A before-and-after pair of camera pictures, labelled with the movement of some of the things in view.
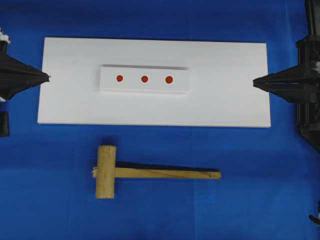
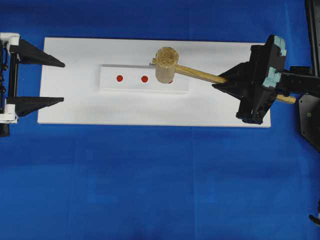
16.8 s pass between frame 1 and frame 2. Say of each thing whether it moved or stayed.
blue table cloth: stayed
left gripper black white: moved
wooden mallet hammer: moved
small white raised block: stayed
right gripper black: moved
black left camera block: stayed
